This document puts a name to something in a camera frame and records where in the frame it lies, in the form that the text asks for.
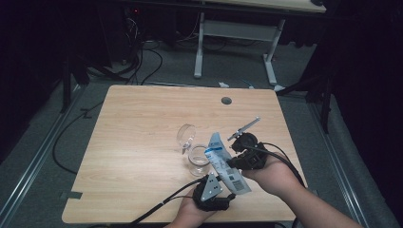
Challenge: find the looped black floor cable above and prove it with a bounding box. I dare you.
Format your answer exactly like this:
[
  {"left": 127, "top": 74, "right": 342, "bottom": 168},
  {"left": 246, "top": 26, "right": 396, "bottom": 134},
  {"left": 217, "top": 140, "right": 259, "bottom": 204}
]
[{"left": 141, "top": 47, "right": 164, "bottom": 86}]

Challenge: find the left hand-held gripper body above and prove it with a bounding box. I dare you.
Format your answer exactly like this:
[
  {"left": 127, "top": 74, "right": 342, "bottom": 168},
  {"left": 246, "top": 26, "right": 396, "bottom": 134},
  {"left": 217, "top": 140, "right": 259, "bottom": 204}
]
[{"left": 193, "top": 172, "right": 230, "bottom": 212}]

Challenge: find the person's left hand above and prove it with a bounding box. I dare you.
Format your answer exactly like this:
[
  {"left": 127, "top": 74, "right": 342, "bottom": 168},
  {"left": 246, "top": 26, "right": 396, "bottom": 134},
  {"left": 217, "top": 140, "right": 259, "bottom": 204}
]
[{"left": 175, "top": 189, "right": 218, "bottom": 227}]

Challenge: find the person's right hand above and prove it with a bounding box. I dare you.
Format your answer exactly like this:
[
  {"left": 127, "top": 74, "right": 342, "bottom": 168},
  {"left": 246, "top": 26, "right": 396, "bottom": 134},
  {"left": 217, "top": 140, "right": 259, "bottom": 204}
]
[{"left": 240, "top": 153, "right": 302, "bottom": 198}]

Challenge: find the white and blue milk carton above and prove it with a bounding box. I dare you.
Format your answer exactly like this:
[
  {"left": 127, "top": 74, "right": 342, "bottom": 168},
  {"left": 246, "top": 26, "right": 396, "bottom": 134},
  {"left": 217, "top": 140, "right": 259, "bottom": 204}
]
[{"left": 203, "top": 132, "right": 252, "bottom": 195}]

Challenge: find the long black floor cable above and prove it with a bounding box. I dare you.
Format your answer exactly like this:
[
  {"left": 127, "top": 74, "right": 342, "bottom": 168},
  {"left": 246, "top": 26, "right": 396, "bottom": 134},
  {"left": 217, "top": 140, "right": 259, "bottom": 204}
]
[{"left": 51, "top": 101, "right": 106, "bottom": 175}]

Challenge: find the black metal stand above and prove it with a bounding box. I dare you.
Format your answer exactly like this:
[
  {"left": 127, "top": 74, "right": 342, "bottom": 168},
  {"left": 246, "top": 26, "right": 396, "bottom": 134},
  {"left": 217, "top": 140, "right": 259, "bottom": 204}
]
[
  {"left": 60, "top": 56, "right": 91, "bottom": 114},
  {"left": 278, "top": 72, "right": 334, "bottom": 134}
]

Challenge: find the bundle of black cables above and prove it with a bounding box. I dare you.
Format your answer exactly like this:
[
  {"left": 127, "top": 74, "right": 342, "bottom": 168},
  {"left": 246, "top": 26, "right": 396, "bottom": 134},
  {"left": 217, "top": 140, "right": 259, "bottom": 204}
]
[{"left": 120, "top": 17, "right": 144, "bottom": 85}]

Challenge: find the white-legged desk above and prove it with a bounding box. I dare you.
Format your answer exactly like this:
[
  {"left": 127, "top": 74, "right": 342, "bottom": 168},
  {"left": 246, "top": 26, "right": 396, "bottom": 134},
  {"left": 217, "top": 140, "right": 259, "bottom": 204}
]
[{"left": 193, "top": 0, "right": 327, "bottom": 93}]

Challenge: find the clear glass jar with lid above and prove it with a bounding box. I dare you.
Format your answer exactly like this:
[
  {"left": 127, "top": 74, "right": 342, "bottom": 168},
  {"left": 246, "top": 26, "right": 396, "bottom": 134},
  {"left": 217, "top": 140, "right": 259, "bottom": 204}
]
[{"left": 176, "top": 123, "right": 213, "bottom": 178}]

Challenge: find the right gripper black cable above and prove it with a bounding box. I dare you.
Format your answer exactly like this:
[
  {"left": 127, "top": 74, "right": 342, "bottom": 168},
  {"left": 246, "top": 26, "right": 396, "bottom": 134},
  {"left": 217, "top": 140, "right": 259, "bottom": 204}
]
[{"left": 243, "top": 142, "right": 307, "bottom": 189}]

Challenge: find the black device with red light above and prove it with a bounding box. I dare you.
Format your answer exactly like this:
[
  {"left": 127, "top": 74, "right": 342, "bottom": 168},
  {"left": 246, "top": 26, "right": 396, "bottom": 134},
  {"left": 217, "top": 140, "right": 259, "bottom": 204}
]
[{"left": 123, "top": 6, "right": 142, "bottom": 20}]

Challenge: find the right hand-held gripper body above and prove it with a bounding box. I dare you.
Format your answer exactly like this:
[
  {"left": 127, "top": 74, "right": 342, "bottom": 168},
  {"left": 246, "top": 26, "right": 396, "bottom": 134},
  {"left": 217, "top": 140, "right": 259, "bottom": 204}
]
[{"left": 227, "top": 116, "right": 269, "bottom": 170}]

